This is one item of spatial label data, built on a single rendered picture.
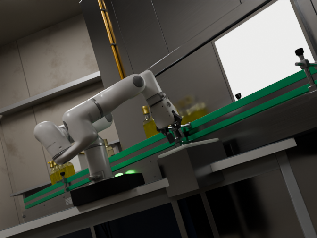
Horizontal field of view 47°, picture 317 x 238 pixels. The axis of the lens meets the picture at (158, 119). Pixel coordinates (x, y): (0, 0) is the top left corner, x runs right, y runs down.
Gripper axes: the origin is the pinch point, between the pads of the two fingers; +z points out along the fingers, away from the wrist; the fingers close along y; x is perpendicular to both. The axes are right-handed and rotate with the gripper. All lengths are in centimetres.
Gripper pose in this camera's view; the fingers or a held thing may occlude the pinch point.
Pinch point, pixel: (175, 136)
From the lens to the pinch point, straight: 148.2
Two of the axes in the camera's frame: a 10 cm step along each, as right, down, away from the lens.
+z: 4.6, 8.9, 0.0
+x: -6.1, 3.2, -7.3
